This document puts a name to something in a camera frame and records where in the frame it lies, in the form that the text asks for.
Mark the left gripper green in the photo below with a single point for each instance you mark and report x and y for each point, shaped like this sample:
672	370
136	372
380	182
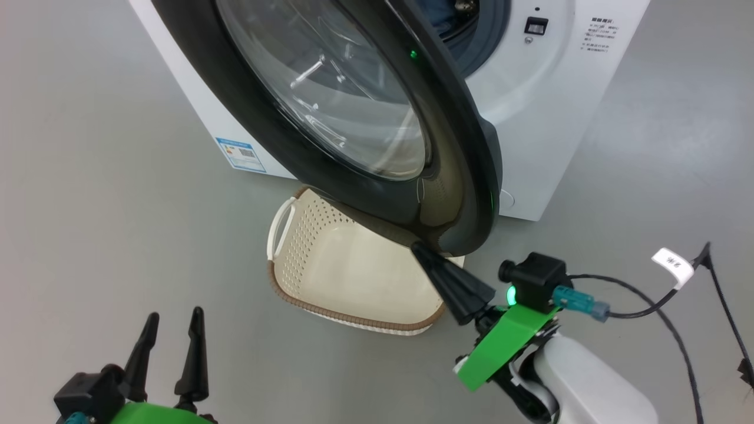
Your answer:
165	415

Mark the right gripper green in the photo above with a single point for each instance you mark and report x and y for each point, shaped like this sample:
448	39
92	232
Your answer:
506	341

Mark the dark round washer door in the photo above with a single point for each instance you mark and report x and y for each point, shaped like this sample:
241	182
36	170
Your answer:
265	118

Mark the blue cartoon print garment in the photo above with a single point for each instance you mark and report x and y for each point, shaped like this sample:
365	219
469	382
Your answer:
439	20

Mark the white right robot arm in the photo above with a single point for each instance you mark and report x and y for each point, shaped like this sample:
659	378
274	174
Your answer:
589	388

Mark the white front-load washing machine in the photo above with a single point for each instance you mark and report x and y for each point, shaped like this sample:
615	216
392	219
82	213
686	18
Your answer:
559	118

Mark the washer drum opening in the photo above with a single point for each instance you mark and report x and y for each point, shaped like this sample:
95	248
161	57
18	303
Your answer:
489	41

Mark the black door lock latch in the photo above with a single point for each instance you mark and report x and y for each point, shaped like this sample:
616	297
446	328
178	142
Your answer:
536	25

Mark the round drain filter cover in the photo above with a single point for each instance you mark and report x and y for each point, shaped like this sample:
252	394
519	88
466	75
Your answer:
506	199

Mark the cream perforated laundry basket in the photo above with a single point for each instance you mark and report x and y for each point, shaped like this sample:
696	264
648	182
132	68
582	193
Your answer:
353	277

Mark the blue energy label sticker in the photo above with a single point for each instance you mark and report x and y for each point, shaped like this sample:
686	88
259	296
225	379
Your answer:
240	154

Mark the printed text sticker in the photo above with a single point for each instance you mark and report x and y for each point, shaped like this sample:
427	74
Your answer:
598	35

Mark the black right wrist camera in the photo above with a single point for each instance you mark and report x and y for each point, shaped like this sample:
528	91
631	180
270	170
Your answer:
539	280

